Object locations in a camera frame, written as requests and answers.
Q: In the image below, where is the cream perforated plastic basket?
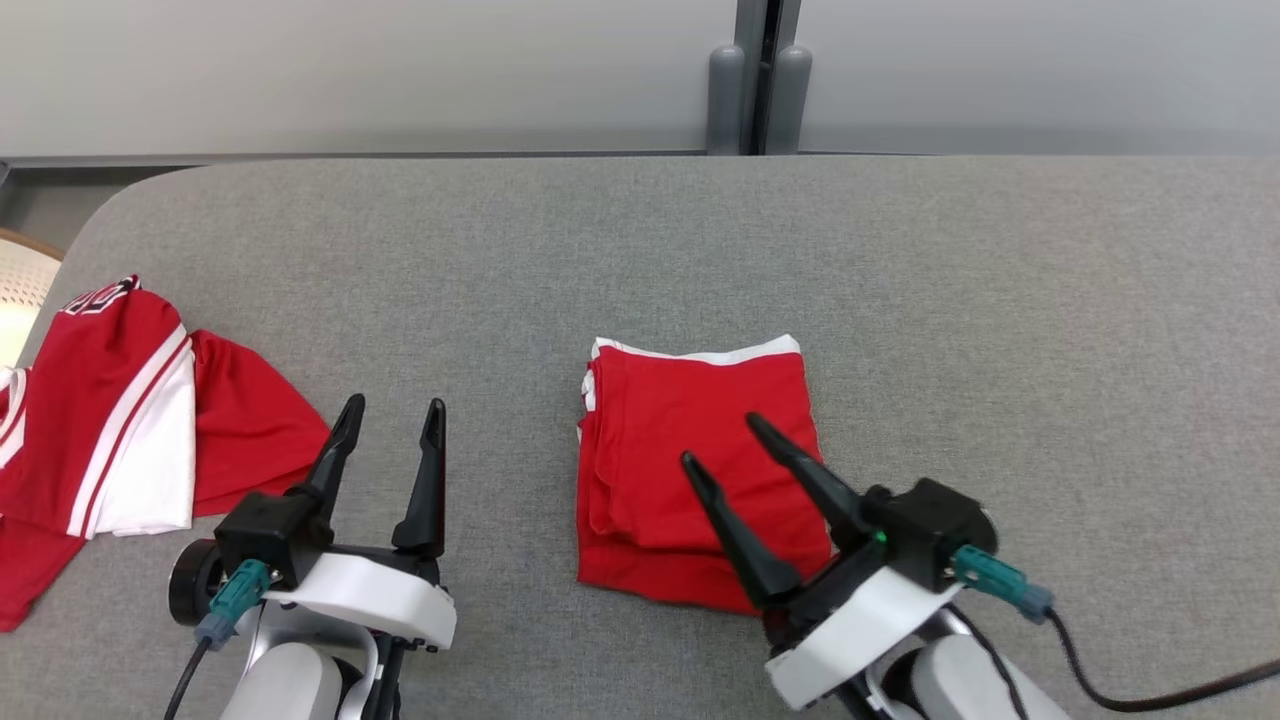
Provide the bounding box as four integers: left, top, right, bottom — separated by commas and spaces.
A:
0, 228, 66, 371

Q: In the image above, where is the red white basketball jersey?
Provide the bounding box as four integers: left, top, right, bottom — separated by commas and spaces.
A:
0, 275, 333, 633

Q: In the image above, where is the red shorts white trim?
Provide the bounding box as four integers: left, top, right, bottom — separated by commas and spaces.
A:
575, 334, 836, 616

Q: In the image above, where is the grey vertical partition post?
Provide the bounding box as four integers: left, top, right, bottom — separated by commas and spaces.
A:
735, 0, 803, 156

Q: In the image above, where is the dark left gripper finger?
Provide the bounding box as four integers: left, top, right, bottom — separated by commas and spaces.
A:
390, 397, 448, 561
290, 393, 367, 526

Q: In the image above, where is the teal plug right camera cable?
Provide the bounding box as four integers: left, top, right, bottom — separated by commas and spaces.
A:
950, 545, 1280, 714

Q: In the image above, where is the teal plug camera cable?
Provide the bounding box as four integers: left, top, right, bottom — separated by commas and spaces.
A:
950, 545, 1280, 714
163, 558, 273, 720

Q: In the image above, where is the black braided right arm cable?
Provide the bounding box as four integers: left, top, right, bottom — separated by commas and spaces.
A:
945, 603, 1031, 720

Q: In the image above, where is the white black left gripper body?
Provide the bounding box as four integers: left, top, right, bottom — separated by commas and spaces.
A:
265, 545, 458, 651

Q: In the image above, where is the grey rounded cylinder bumper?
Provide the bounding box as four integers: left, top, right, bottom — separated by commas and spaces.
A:
768, 43, 813, 156
708, 43, 747, 156

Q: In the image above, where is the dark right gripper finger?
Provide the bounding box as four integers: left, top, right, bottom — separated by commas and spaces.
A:
680, 451, 803, 612
745, 412, 873, 550

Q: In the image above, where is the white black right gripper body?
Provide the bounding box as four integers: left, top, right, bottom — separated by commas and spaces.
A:
765, 535, 961, 713

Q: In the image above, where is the teal plug left camera cable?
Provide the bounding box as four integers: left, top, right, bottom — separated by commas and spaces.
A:
163, 558, 273, 720

